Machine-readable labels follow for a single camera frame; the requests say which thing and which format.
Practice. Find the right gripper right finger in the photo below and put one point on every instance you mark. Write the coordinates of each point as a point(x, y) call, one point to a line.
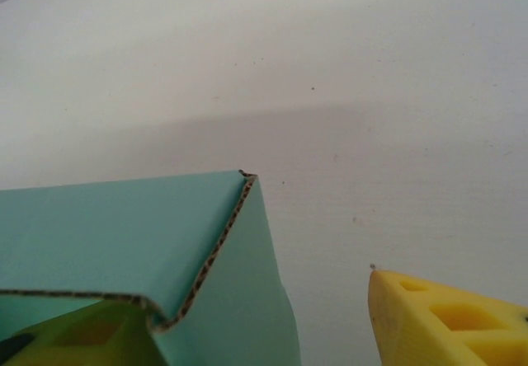
point(433, 333)

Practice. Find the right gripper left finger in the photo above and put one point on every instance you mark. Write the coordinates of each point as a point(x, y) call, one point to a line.
point(74, 341)

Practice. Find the teal corrugated paper box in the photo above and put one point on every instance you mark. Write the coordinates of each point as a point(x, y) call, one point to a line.
point(123, 226)

